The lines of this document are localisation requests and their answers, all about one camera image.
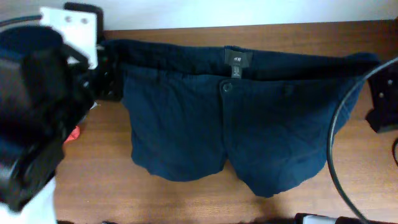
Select navy blue shorts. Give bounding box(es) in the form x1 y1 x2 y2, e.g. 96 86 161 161
104 40 379 197

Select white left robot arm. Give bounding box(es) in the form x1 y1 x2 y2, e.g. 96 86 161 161
1 26 121 223

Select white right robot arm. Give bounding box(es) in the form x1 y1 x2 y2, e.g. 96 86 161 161
295 57 397 224

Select red printed t-shirt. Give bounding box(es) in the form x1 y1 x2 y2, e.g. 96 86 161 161
64 126 80 143

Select black garment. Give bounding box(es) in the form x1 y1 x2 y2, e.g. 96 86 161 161
63 2 105 44

